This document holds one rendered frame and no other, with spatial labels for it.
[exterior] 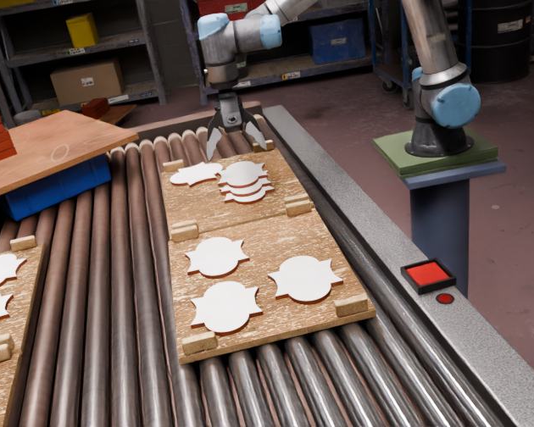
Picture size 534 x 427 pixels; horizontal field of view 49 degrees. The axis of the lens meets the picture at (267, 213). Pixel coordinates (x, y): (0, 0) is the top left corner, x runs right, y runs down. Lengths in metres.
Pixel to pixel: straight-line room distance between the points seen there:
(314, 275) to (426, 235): 0.73
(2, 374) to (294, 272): 0.55
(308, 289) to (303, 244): 0.18
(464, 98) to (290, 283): 0.66
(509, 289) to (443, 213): 1.00
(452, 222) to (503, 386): 0.89
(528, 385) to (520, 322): 1.57
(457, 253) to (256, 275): 0.83
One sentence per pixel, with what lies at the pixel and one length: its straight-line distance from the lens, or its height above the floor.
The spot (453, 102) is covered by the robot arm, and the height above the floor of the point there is 1.09.
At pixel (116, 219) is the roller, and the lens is 1.56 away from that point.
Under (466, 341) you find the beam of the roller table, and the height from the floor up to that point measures 0.91.
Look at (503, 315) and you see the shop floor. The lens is 2.55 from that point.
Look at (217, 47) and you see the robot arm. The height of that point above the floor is 1.30.
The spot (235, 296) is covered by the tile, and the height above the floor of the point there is 0.95.
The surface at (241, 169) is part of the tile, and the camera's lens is 1.57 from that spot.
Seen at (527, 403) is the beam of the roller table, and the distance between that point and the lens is 0.94.
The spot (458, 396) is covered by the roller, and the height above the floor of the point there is 0.91.
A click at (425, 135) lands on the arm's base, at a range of 1.68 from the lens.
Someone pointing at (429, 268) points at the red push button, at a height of 0.93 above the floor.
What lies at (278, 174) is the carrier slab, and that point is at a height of 0.94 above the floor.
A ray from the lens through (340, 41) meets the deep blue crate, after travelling 5.74.
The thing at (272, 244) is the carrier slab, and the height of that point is 0.94.
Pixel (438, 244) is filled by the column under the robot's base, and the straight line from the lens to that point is 1.80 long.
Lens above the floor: 1.58
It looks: 28 degrees down
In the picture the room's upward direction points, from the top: 10 degrees counter-clockwise
